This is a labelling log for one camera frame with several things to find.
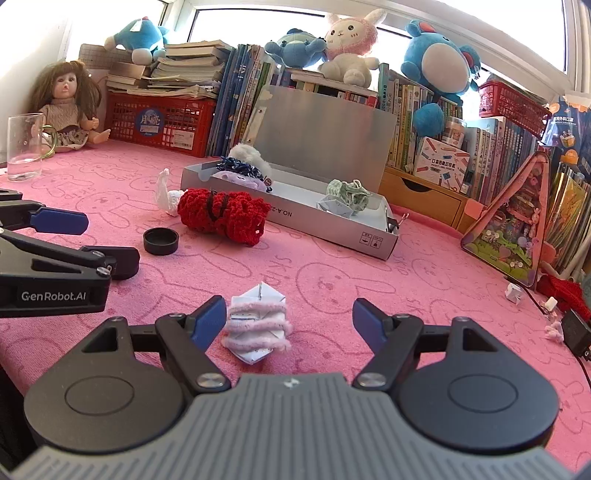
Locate big blue round plush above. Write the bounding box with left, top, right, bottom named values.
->
left=399, top=18, right=482, bottom=138

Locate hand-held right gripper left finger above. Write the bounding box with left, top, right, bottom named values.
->
left=74, top=295, right=232, bottom=393

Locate grey paper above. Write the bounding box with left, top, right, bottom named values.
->
left=316, top=195, right=358, bottom=217

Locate stack of small books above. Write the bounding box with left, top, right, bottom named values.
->
left=284, top=68, right=379, bottom=109

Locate blue white scrunchie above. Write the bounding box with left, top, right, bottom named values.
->
left=216, top=157, right=273, bottom=188

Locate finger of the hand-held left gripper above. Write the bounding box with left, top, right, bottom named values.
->
left=0, top=230, right=140, bottom=281
left=0, top=188, right=89, bottom=236

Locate blue cat plush toy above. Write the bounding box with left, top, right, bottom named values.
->
left=104, top=17, right=169, bottom=64

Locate row of blue-spined books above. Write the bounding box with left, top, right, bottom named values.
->
left=462, top=117, right=548, bottom=206

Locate red knitted pouch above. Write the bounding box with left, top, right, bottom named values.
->
left=178, top=188, right=272, bottom=247

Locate white label printer box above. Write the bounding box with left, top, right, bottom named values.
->
left=412, top=137, right=471, bottom=188

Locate row of colourful books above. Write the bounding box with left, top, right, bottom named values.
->
left=378, top=62, right=462, bottom=169

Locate pink white bunny plush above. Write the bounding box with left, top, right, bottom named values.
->
left=318, top=8, right=387, bottom=89

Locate stack of worn books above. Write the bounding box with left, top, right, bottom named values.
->
left=106, top=41, right=236, bottom=100

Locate cotton swab container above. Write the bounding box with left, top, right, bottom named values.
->
left=443, top=116, right=465, bottom=144

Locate white paper bag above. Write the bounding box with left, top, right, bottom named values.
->
left=85, top=67, right=110, bottom=93

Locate red knitted cloth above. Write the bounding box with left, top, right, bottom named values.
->
left=536, top=272, right=591, bottom=315

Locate clear glass cup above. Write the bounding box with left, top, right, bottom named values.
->
left=7, top=113, right=46, bottom=182

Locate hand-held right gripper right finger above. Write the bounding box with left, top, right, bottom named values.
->
left=353, top=298, right=506, bottom=392

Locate blue alien plush toy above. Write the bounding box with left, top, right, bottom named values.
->
left=264, top=28, right=328, bottom=69

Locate grey cardboard file box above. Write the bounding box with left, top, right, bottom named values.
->
left=180, top=83, right=400, bottom=261

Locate white twisted tissue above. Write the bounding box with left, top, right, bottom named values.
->
left=154, top=168, right=172, bottom=213

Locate shiny gold book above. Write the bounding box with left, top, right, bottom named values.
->
left=547, top=159, right=591, bottom=280

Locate wooden drawer organizer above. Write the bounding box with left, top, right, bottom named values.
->
left=378, top=165, right=478, bottom=232

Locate brown-haired doll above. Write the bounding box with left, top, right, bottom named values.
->
left=28, top=60, right=112, bottom=153

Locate origami paper with pink wire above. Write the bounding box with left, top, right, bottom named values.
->
left=222, top=281, right=294, bottom=366

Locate grid cutting board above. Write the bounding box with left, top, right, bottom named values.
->
left=79, top=43, right=118, bottom=70

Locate dark blue printed box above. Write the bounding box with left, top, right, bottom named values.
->
left=540, top=95, right=591, bottom=160

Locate row of tall blue books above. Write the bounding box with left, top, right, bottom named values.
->
left=205, top=44, right=282, bottom=158

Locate pink triangular toy case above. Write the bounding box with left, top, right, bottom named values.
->
left=460, top=150, right=552, bottom=289

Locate black round cap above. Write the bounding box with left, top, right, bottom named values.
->
left=143, top=227, right=179, bottom=256

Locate green knitted scrunchie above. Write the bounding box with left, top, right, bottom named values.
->
left=325, top=179, right=372, bottom=214

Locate white fluffy pompom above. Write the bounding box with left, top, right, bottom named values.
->
left=228, top=143, right=273, bottom=174

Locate red plastic crate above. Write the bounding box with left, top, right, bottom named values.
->
left=105, top=90, right=218, bottom=158

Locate pink bunny print tablecloth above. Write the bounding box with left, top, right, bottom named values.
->
left=0, top=138, right=591, bottom=462

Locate white crochet piece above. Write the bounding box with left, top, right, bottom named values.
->
left=166, top=189, right=188, bottom=217

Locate red plastic basket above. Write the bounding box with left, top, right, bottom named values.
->
left=478, top=80, right=552, bottom=137

